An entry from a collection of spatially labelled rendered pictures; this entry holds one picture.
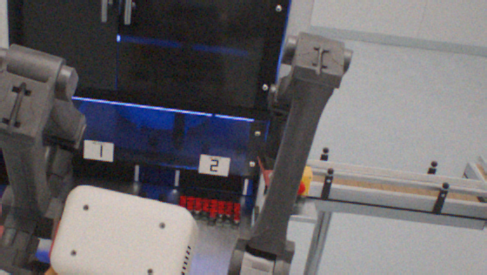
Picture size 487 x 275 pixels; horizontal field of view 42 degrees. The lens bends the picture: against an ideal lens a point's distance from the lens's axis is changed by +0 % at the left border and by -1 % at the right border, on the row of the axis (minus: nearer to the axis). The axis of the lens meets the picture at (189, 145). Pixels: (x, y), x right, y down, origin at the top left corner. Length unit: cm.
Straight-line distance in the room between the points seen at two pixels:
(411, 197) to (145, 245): 126
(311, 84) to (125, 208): 34
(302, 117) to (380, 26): 565
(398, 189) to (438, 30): 476
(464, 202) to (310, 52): 123
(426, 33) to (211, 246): 525
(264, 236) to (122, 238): 25
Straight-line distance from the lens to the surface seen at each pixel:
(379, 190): 208
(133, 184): 198
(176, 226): 98
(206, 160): 184
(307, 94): 100
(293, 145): 102
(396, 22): 666
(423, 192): 214
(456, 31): 685
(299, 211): 197
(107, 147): 186
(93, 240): 100
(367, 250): 344
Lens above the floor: 195
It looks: 29 degrees down
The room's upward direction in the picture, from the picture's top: 7 degrees clockwise
